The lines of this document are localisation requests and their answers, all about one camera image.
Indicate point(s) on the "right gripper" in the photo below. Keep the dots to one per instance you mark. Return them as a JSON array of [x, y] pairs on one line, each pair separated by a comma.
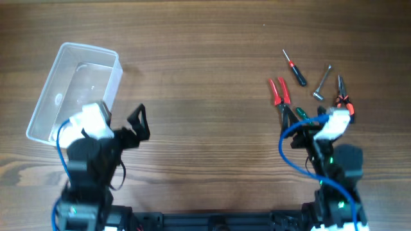
[[306, 135]]

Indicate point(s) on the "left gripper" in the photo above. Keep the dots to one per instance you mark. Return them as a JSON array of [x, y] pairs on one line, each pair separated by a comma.
[[141, 129]]

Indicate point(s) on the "red handled snips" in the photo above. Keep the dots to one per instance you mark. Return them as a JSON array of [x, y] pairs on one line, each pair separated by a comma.
[[282, 103]]

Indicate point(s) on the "silver socket wrench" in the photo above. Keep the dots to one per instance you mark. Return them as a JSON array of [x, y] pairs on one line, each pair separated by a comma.
[[316, 93]]

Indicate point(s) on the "black red screwdriver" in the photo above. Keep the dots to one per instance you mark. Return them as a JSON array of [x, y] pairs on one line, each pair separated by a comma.
[[299, 77]]

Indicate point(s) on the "clear plastic storage container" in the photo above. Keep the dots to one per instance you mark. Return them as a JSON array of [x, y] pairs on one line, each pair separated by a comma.
[[81, 74]]

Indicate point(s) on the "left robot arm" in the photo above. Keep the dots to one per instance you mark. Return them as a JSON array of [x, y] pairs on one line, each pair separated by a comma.
[[86, 200]]

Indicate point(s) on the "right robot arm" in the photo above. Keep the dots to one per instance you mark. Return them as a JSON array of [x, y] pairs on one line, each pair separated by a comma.
[[337, 204]]

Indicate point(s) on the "orange black needle-nose pliers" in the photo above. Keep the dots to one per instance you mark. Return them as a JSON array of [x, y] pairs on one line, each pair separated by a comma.
[[343, 99]]

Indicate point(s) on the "green handled screwdriver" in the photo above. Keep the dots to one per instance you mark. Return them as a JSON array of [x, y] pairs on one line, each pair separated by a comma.
[[301, 113]]

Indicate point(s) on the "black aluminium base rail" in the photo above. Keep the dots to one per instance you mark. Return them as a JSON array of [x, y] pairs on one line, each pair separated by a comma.
[[218, 221]]

